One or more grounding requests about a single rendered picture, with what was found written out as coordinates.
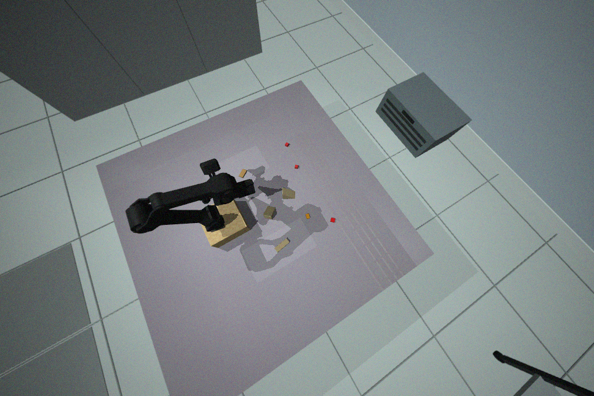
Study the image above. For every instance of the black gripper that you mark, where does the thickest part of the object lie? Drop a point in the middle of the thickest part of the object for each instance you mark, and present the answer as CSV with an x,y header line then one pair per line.
x,y
210,167

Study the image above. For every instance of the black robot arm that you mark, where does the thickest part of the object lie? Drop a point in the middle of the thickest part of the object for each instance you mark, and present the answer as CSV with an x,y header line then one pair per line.
x,y
223,188

